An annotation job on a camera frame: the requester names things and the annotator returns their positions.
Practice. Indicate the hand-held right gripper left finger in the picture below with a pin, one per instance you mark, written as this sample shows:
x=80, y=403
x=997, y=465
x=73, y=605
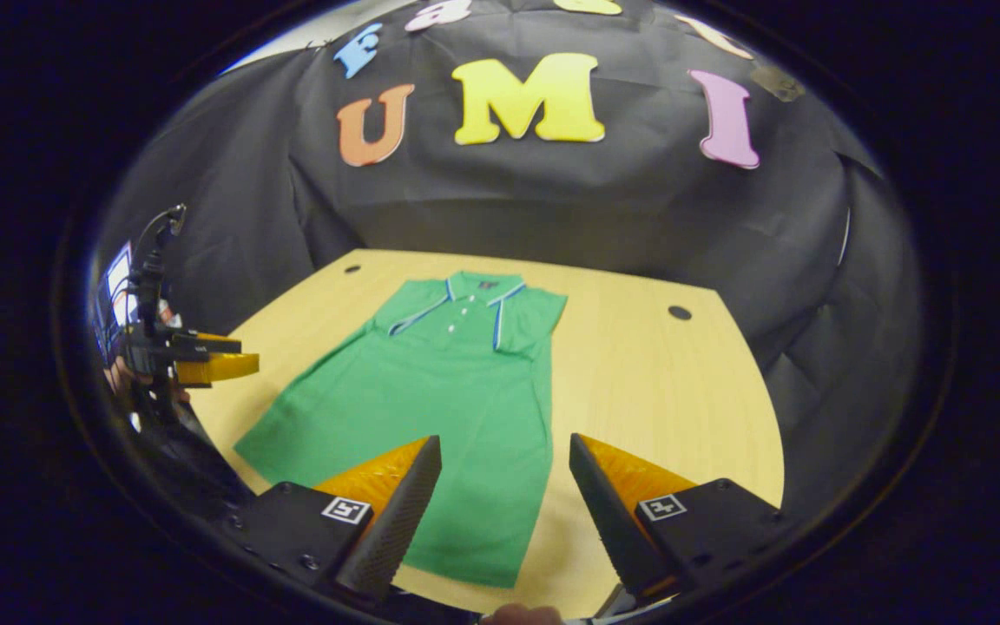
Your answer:
x=400, y=529

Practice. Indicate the computer monitor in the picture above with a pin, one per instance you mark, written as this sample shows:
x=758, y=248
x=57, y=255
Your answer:
x=118, y=286

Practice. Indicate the black backdrop cloth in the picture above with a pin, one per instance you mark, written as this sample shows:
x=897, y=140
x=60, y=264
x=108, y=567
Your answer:
x=552, y=200

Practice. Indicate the green T-shirt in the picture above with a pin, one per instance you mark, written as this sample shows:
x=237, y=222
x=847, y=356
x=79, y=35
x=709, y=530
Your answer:
x=430, y=391

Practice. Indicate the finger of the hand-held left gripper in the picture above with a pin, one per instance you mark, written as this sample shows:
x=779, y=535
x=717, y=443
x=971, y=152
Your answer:
x=218, y=369
x=205, y=347

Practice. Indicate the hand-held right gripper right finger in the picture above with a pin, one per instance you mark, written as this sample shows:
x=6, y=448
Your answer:
x=608, y=529

